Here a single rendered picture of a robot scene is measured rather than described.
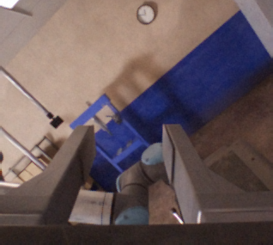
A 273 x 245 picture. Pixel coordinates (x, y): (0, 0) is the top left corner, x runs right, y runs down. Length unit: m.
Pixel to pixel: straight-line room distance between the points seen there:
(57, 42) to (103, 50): 0.84
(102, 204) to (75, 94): 3.51
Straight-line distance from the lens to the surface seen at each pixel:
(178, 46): 3.83
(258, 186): 1.00
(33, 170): 4.56
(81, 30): 3.87
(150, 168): 0.67
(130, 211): 0.58
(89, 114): 3.50
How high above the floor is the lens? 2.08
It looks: 13 degrees down
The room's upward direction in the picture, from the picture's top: 43 degrees counter-clockwise
